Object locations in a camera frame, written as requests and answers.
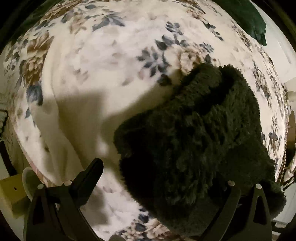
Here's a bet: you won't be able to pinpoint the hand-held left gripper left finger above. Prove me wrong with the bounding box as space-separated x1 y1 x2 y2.
23 158 104 241

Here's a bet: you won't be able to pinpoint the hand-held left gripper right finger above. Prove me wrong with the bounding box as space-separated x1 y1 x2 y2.
201 179 272 241

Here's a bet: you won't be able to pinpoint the black fleece pants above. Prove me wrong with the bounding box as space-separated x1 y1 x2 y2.
113 62 287 237

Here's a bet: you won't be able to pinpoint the pale round plastic object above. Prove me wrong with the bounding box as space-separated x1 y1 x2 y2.
21 168 38 202

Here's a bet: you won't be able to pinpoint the yellow box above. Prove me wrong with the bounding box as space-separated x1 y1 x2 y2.
0 174 27 219

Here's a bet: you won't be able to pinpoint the floral quilt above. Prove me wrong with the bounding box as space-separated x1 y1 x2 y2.
3 0 289 241

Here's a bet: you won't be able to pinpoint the dark green fleece blanket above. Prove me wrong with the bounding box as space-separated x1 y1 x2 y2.
215 0 267 46

